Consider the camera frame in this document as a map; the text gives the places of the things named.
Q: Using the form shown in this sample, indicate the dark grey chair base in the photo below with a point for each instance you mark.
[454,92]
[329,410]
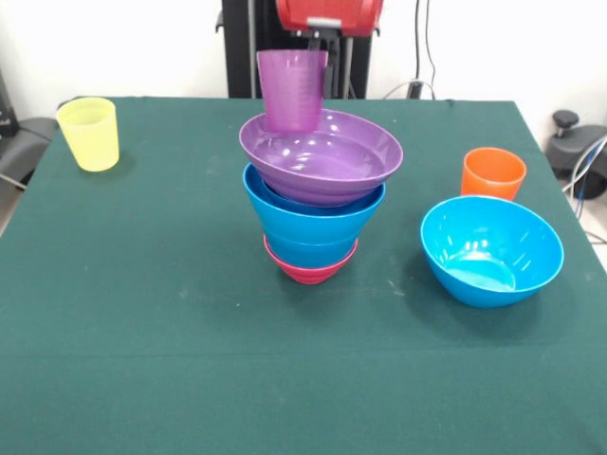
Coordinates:
[574,151]

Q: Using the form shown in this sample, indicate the small red bowl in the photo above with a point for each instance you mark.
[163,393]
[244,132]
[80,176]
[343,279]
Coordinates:
[310,275]

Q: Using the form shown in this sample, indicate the dark green tablecloth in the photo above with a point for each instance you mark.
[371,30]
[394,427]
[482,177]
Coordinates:
[294,360]

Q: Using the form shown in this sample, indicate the grey padded chair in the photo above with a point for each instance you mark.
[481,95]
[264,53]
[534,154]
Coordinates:
[21,142]

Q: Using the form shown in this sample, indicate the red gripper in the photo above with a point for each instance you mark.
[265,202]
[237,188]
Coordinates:
[332,12]

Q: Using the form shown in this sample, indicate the yellow cup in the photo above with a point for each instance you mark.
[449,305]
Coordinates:
[90,137]

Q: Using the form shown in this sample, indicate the purple cup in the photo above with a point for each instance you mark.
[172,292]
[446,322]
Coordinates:
[291,95]

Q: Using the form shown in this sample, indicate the black power plug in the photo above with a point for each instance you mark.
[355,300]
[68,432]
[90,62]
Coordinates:
[416,89]

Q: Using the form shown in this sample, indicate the wide purple bowl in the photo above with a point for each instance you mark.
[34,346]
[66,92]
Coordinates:
[332,161]

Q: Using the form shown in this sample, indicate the orange cup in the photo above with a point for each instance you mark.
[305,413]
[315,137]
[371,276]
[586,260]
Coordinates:
[493,177]

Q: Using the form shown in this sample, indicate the large blue bowl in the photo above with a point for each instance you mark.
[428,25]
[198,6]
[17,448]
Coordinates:
[491,256]
[310,225]

